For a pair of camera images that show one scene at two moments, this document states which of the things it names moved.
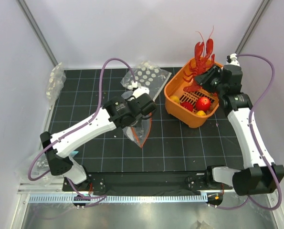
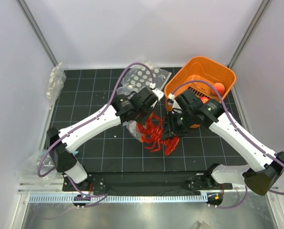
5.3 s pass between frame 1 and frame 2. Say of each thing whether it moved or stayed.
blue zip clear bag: stayed
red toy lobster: moved
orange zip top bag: moved
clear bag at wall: stayed
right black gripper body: moved
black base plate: stayed
